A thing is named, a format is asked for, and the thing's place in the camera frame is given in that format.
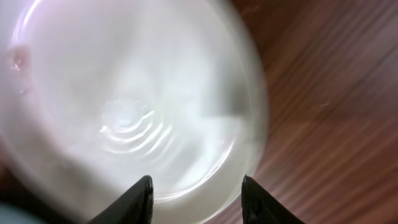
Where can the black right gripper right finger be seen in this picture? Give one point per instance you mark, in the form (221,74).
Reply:
(260,207)

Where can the white round plate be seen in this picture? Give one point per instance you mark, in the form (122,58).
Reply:
(97,94)

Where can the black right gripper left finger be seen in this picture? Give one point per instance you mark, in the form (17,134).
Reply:
(135,206)

